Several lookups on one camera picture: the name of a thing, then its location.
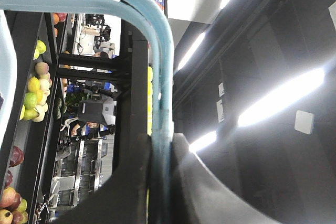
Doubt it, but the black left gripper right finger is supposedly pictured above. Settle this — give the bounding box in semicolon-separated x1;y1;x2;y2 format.
170;133;276;224

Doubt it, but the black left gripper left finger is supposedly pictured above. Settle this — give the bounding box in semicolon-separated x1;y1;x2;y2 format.
54;133;151;224

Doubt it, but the light blue plastic basket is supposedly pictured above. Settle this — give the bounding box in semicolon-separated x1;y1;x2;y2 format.
1;0;174;223

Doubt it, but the black wooden produce stand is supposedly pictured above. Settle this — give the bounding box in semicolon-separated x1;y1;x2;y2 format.
0;0;169;224

